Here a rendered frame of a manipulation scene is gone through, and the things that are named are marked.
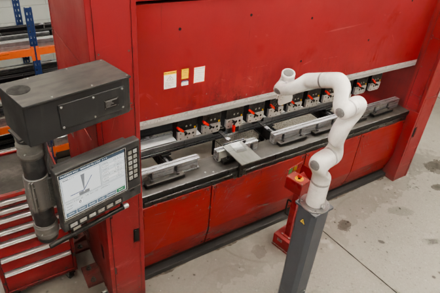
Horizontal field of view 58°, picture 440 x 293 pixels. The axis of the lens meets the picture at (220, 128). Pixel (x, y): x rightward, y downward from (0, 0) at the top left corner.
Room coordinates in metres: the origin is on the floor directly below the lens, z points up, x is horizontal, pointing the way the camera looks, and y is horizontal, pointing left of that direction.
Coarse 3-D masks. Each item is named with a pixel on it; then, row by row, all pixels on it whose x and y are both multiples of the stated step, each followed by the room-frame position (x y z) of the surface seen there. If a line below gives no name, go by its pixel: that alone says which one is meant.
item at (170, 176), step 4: (180, 172) 2.33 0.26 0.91; (164, 176) 2.27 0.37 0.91; (168, 176) 2.27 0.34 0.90; (172, 176) 2.27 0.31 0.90; (176, 176) 2.28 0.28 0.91; (180, 176) 2.29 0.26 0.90; (184, 176) 2.31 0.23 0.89; (156, 180) 2.21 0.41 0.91; (160, 180) 2.22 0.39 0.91; (164, 180) 2.22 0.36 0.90; (168, 180) 2.23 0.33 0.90; (172, 180) 2.25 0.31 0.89; (144, 184) 2.18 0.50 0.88; (148, 184) 2.16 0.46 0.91; (152, 184) 2.16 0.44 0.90; (156, 184) 2.18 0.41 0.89; (160, 184) 2.20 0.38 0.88; (148, 188) 2.15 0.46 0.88
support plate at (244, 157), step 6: (228, 150) 2.52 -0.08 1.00; (234, 150) 2.53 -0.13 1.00; (246, 150) 2.55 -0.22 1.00; (252, 150) 2.55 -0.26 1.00; (234, 156) 2.45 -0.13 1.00; (240, 156) 2.46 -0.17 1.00; (246, 156) 2.47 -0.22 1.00; (252, 156) 2.47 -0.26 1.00; (258, 156) 2.48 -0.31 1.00; (240, 162) 2.38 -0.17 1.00; (246, 162) 2.39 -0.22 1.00; (252, 162) 2.41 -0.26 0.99
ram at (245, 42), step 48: (192, 0) 2.38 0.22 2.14; (240, 0) 2.56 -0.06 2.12; (288, 0) 2.79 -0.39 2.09; (336, 0) 3.06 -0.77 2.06; (384, 0) 3.38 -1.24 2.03; (432, 0) 3.78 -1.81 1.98; (144, 48) 2.19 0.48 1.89; (192, 48) 2.37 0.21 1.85; (240, 48) 2.58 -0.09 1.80; (288, 48) 2.83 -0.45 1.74; (336, 48) 3.13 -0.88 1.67; (384, 48) 3.49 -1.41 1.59; (144, 96) 2.19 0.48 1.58; (192, 96) 2.38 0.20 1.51; (240, 96) 2.61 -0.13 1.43
